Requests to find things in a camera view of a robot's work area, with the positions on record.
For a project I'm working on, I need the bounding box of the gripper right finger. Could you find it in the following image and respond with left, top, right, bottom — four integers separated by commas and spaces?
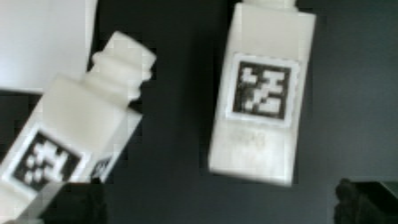
333, 178, 398, 224

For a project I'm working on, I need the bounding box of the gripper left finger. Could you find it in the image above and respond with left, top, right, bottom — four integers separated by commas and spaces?
40, 182, 109, 224

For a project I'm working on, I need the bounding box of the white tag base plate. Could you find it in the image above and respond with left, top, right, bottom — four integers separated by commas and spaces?
0, 0, 100, 93

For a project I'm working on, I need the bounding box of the white leg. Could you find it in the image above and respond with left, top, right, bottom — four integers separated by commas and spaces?
0, 32, 157, 224
208, 0, 317, 186

